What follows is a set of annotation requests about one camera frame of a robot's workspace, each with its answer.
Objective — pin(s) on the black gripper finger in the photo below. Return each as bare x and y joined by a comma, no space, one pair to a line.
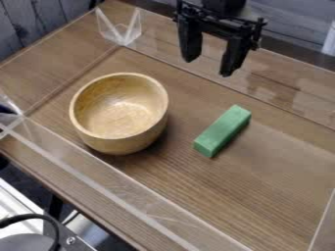
237,47
189,38

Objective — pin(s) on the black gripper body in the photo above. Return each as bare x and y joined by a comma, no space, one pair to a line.
222,18

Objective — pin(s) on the green rectangular block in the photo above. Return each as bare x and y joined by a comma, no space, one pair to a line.
220,132

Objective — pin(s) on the light wooden bowl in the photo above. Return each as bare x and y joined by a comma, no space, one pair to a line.
118,112

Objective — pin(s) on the clear acrylic corner bracket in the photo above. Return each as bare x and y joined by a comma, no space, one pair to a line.
118,33

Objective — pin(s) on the white post at right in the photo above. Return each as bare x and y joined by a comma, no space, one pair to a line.
328,45

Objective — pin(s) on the clear acrylic front wall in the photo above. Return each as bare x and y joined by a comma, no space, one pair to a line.
117,202

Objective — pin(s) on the grey metal bracket with screw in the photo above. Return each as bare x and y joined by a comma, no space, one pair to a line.
69,240

